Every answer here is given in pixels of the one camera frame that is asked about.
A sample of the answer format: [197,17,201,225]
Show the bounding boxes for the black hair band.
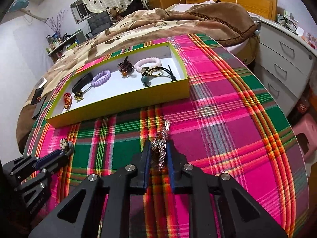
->
[71,72,94,93]

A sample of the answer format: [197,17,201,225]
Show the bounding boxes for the black card with orange ornament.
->
[31,88,46,105]

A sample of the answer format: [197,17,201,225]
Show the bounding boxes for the teal bead hair tie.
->
[140,67,153,87]

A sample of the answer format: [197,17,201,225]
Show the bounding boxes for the black office chair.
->
[87,12,113,36]

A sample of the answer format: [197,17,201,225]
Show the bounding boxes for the gold bead hair tie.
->
[74,84,93,102]

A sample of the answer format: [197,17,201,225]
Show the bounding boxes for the purple decorative branches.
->
[46,10,66,34]

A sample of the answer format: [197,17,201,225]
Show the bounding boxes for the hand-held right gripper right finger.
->
[166,139,288,238]

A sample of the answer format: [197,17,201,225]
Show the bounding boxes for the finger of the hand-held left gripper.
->
[14,153,73,197]
[3,149,64,177]

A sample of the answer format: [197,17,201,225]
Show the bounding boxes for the wall pipe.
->
[21,9,49,21]

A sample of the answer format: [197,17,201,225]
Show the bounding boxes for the black clothing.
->
[121,0,149,14]

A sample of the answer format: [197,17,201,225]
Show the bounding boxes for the white flower hair tie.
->
[59,139,75,155]

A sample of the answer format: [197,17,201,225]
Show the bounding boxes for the pink box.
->
[301,31,317,49]

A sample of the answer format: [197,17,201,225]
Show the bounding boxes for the window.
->
[70,0,90,25]

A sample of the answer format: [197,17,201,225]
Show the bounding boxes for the pale pink spiral hair tie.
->
[134,58,161,73]

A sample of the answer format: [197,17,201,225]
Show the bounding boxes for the brown beaded barrette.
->
[151,120,172,171]

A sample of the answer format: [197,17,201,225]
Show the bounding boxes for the pink plastic stool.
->
[291,114,317,164]

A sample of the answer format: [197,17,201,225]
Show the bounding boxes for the black flat case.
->
[32,97,47,119]

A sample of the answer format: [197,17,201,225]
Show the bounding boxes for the white desk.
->
[47,30,86,63]

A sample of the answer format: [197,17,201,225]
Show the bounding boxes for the white pillow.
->
[166,0,216,12]

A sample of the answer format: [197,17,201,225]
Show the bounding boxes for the red ornament hair tie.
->
[63,92,73,109]

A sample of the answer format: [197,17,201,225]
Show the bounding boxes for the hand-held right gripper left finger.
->
[28,139,152,238]

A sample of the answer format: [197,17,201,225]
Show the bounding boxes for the wooden headboard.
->
[189,0,278,21]

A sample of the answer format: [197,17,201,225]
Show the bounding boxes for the brown teddy bear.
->
[108,6,120,20]

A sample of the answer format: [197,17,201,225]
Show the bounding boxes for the teal covered air conditioner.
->
[7,0,30,12]

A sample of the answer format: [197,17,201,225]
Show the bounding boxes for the cola bottle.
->
[296,97,310,116]

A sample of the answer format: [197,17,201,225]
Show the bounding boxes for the white drawer cabinet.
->
[256,17,317,117]

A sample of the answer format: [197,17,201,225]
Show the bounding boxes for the purple spiral hair tie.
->
[91,70,112,88]

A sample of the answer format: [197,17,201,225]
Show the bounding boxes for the brown beaded hair clip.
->
[117,56,135,78]

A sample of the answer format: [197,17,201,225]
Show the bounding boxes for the gold ring hair tie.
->
[149,65,179,82]

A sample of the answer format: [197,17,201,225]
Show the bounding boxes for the bed mattress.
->
[223,33,260,65]

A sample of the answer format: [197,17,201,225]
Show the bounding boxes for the yellow-green shallow box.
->
[45,42,191,127]

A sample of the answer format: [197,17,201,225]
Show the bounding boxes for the brown patterned blanket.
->
[16,2,258,139]

